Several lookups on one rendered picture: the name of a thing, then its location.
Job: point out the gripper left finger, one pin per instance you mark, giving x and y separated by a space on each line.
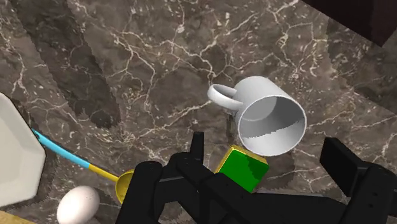
149 192

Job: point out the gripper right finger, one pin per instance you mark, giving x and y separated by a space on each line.
372 192

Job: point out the white egg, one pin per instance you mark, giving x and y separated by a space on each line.
77 206

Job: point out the green block with yellow edge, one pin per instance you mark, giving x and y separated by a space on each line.
240 170

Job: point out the blue and yellow spoon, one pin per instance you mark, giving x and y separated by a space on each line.
62 150

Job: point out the white angular plate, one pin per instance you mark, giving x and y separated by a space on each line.
18 155

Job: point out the white mug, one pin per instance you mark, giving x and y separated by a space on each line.
257 90

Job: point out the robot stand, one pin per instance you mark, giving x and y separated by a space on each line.
356 15

